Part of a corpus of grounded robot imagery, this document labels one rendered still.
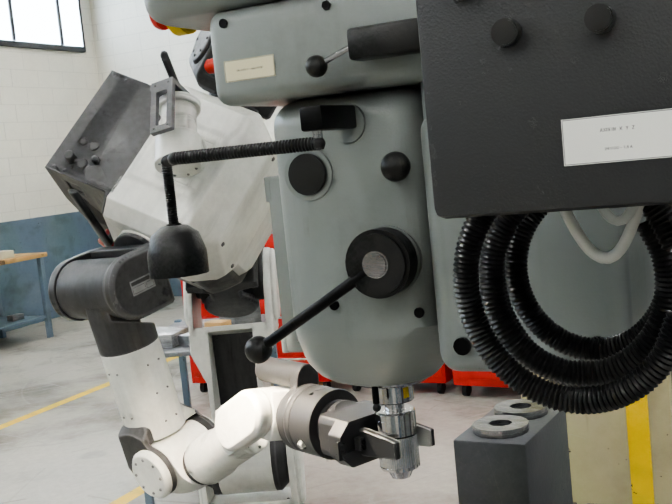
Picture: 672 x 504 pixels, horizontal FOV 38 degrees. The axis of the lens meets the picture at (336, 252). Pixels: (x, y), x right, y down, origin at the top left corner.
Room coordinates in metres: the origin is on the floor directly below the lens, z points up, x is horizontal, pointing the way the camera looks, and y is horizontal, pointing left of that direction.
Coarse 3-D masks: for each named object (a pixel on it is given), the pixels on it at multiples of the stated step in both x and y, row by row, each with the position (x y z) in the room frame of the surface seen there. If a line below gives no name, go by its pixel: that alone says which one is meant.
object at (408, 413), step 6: (384, 408) 1.10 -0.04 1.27; (408, 408) 1.09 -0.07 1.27; (414, 408) 1.09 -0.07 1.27; (378, 414) 1.08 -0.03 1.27; (384, 414) 1.07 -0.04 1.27; (390, 414) 1.07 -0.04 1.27; (396, 414) 1.07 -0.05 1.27; (402, 414) 1.07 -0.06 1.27; (408, 414) 1.07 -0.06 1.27; (414, 414) 1.08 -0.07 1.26; (378, 420) 1.08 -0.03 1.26; (384, 420) 1.07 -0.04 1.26; (390, 420) 1.07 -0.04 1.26; (396, 420) 1.07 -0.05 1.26; (402, 420) 1.07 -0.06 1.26; (408, 420) 1.07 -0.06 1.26
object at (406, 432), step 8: (376, 424) 1.09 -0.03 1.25; (384, 424) 1.07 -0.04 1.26; (392, 424) 1.07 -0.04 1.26; (400, 424) 1.07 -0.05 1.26; (408, 424) 1.07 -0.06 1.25; (416, 424) 1.09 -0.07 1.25; (384, 432) 1.07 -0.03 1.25; (392, 432) 1.07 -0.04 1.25; (400, 432) 1.07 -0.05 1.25; (408, 432) 1.07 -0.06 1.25; (416, 432) 1.09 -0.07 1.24; (400, 440) 1.07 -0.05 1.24; (408, 440) 1.07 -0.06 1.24; (416, 440) 1.08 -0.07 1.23; (408, 448) 1.07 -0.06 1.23; (416, 448) 1.08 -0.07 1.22; (408, 456) 1.07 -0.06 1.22; (416, 456) 1.08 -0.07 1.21; (384, 464) 1.08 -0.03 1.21; (392, 464) 1.07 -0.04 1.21; (400, 464) 1.07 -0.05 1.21; (408, 464) 1.07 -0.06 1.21; (416, 464) 1.08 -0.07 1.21; (392, 472) 1.07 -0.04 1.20; (400, 472) 1.07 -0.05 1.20
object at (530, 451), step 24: (504, 408) 1.59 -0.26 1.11; (528, 408) 1.58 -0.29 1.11; (552, 408) 1.61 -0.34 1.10; (480, 432) 1.49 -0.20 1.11; (504, 432) 1.47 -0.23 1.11; (528, 432) 1.49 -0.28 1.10; (552, 432) 1.55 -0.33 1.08; (456, 456) 1.49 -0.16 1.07; (480, 456) 1.47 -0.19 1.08; (504, 456) 1.45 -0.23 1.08; (528, 456) 1.44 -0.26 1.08; (552, 456) 1.54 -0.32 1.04; (480, 480) 1.47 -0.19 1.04; (504, 480) 1.45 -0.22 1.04; (528, 480) 1.43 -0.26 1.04; (552, 480) 1.53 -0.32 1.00
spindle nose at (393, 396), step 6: (384, 390) 1.07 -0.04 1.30; (390, 390) 1.07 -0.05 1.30; (396, 390) 1.07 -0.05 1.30; (402, 390) 1.07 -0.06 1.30; (384, 396) 1.07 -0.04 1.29; (390, 396) 1.07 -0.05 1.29; (396, 396) 1.07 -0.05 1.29; (402, 396) 1.07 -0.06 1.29; (384, 402) 1.07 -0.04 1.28; (390, 402) 1.07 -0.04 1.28; (396, 402) 1.07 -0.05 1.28; (402, 402) 1.07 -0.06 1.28
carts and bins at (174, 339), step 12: (180, 324) 4.61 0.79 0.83; (204, 324) 4.24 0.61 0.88; (216, 324) 4.20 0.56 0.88; (228, 324) 4.23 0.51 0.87; (168, 336) 4.01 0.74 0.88; (180, 336) 4.03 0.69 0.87; (168, 348) 4.01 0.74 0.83; (180, 348) 3.98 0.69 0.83; (276, 348) 4.66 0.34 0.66; (180, 360) 4.69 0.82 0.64; (180, 372) 4.69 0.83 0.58; (276, 384) 4.64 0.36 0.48; (144, 492) 3.93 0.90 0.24
